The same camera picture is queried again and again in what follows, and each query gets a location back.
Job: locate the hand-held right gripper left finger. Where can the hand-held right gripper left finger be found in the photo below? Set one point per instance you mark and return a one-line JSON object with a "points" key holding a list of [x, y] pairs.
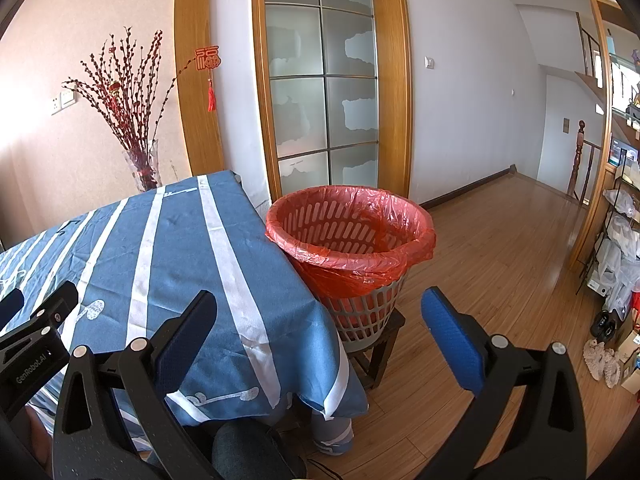
{"points": [[185, 345]]}

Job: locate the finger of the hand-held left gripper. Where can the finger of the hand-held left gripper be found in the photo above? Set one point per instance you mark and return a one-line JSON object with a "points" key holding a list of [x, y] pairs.
{"points": [[55, 310], [10, 307]]}

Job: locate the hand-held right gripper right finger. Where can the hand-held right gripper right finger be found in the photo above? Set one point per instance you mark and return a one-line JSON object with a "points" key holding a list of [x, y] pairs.
{"points": [[450, 340]]}

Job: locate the grey plastic waste basket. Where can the grey plastic waste basket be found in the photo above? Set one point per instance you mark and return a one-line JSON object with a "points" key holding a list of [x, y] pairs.
{"points": [[360, 320]]}

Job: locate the red bin liner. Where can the red bin liner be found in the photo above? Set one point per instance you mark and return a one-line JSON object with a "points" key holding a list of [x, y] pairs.
{"points": [[350, 265]]}

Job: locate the dark wooden stool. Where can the dark wooden stool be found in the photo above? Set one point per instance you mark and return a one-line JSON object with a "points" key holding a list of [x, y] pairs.
{"points": [[385, 350]]}

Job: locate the blue white striped tablecloth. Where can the blue white striped tablecloth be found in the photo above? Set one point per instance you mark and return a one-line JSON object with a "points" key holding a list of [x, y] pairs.
{"points": [[175, 250]]}

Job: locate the person's leg in jeans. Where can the person's leg in jeans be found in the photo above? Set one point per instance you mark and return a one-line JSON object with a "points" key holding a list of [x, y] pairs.
{"points": [[250, 452]]}

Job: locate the white fluffy slippers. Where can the white fluffy slippers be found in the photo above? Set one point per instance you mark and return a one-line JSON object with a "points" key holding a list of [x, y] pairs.
{"points": [[600, 362]]}

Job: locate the black shoes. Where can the black shoes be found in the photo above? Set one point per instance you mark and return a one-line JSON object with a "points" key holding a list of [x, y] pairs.
{"points": [[606, 326]]}

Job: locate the clear glass vase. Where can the clear glass vase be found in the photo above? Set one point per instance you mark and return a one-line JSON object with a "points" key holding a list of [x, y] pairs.
{"points": [[142, 167]]}

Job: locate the black metal rack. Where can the black metal rack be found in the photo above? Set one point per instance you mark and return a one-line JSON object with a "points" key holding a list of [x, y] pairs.
{"points": [[600, 240]]}

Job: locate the cardboard box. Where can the cardboard box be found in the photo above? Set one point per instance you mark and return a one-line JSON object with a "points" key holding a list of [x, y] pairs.
{"points": [[631, 365]]}

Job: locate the white bags on rack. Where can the white bags on rack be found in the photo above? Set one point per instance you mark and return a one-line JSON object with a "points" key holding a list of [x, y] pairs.
{"points": [[620, 260]]}

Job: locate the red berry branches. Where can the red berry branches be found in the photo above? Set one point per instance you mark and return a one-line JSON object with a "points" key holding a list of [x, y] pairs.
{"points": [[137, 130]]}

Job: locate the frosted glass door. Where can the frosted glass door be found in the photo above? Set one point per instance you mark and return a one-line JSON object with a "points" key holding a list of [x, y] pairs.
{"points": [[320, 85]]}

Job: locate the red hanging tassel ornament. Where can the red hanging tassel ornament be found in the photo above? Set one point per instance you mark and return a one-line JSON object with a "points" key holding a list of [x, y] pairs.
{"points": [[207, 57]]}

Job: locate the wooden doorway frame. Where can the wooden doorway frame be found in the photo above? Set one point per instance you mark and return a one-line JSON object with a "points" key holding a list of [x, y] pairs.
{"points": [[592, 210]]}

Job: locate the white wall socket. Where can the white wall socket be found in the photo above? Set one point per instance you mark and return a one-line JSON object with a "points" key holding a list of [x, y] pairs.
{"points": [[55, 106]]}

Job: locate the white wall switch plate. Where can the white wall switch plate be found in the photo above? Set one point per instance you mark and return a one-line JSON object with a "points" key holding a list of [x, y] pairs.
{"points": [[67, 98]]}

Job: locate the wooden stair newel post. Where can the wooden stair newel post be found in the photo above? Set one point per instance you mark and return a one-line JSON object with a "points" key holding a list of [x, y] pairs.
{"points": [[577, 165]]}

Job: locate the grey wall panel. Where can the grey wall panel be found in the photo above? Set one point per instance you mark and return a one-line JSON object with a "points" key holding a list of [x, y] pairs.
{"points": [[566, 125]]}

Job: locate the wooden wall trim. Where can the wooden wall trim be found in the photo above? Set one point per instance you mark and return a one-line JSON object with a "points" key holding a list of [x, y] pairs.
{"points": [[197, 85]]}

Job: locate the wooden door frame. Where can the wooden door frame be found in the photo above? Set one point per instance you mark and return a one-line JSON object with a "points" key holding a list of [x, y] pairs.
{"points": [[395, 85]]}

